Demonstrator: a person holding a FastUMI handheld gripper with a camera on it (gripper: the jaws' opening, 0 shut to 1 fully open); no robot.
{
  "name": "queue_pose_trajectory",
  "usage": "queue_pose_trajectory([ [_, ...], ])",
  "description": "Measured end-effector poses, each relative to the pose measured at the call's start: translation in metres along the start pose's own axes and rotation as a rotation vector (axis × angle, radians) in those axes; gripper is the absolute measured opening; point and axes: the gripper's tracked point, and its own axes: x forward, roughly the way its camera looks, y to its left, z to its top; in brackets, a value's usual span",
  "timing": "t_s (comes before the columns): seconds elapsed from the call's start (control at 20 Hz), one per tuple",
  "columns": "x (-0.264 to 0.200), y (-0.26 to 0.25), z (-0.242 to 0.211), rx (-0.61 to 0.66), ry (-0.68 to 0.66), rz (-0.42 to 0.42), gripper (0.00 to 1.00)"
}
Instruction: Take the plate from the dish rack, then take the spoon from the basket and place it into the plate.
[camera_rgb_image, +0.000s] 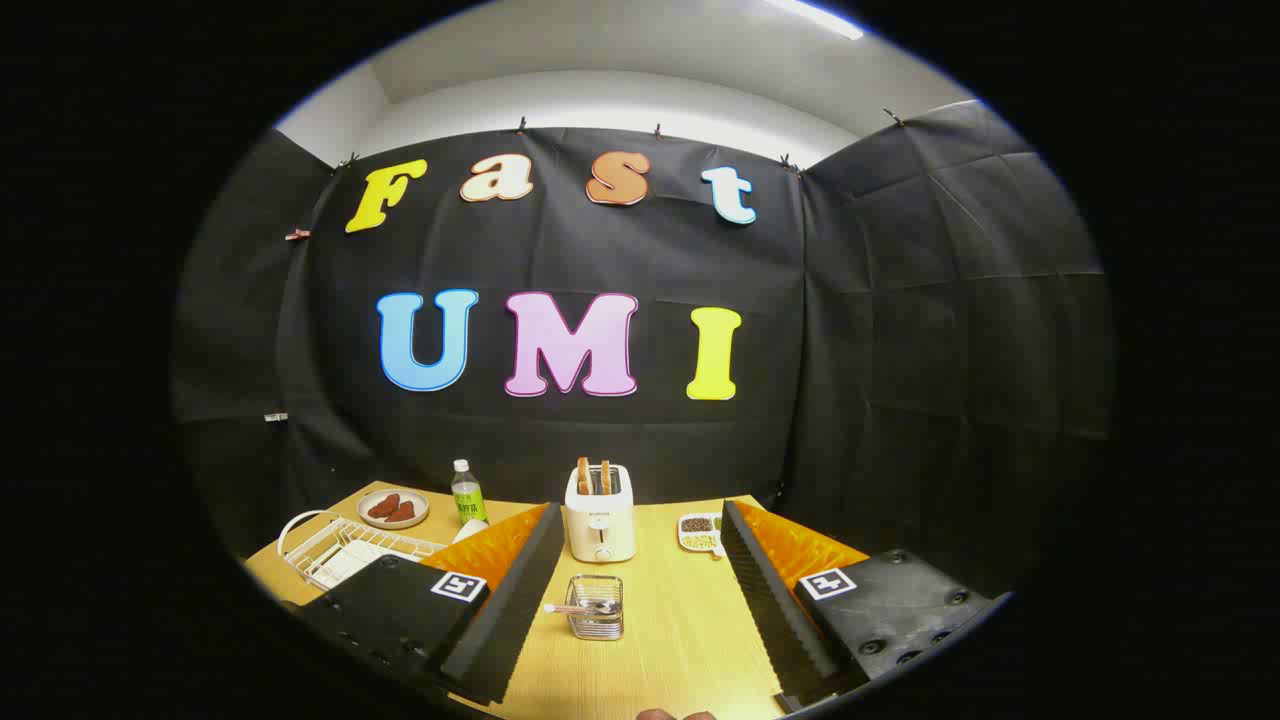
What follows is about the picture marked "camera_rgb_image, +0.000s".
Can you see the white divided bean dish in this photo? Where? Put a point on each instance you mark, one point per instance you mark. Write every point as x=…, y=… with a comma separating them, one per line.
x=698, y=533

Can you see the white drip tray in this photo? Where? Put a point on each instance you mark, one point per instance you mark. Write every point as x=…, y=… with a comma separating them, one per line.
x=345, y=565

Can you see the yellow beans pile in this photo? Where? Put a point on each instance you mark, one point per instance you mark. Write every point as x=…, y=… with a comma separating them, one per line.
x=698, y=542

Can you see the brown beans pile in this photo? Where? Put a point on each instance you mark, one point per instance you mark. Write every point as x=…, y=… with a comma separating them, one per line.
x=697, y=524

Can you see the green label drink bottle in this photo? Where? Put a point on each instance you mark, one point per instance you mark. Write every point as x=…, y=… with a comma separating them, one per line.
x=468, y=500

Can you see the small grey sausage plate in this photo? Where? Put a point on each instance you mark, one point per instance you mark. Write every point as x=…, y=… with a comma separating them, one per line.
x=420, y=505

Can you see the red sausage piece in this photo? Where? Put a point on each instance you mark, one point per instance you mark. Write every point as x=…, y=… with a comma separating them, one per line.
x=402, y=513
x=383, y=506

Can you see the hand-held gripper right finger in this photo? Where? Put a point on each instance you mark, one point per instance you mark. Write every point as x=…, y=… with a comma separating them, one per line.
x=770, y=610

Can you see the white toaster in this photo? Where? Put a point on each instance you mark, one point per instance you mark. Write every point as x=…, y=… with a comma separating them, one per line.
x=600, y=530

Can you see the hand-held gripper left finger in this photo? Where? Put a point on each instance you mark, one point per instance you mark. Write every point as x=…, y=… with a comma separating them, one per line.
x=510, y=620

